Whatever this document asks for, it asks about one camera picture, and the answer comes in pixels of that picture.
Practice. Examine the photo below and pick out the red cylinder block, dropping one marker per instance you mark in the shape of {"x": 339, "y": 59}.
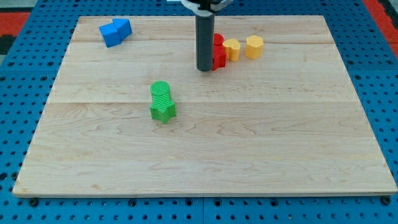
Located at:
{"x": 218, "y": 39}

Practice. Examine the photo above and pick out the yellow hexagon block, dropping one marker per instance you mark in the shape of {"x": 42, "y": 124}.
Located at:
{"x": 254, "y": 47}

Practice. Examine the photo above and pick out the yellow heart block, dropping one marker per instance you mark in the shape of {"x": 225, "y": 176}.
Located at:
{"x": 232, "y": 49}

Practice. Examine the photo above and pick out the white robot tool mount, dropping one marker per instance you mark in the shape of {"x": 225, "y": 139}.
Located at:
{"x": 205, "y": 7}

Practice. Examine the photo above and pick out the wooden board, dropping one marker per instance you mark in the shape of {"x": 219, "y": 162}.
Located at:
{"x": 287, "y": 124}

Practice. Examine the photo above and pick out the blue cube block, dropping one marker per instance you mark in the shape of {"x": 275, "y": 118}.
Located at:
{"x": 110, "y": 35}

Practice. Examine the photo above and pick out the red star block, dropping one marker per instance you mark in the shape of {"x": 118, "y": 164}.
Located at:
{"x": 219, "y": 57}

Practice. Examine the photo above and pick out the green star block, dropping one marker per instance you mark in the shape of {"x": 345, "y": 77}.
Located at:
{"x": 162, "y": 108}

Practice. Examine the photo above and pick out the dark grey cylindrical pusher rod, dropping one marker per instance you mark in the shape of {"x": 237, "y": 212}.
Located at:
{"x": 204, "y": 29}

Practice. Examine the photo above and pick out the green cylinder block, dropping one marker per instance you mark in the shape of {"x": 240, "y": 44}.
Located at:
{"x": 160, "y": 89}

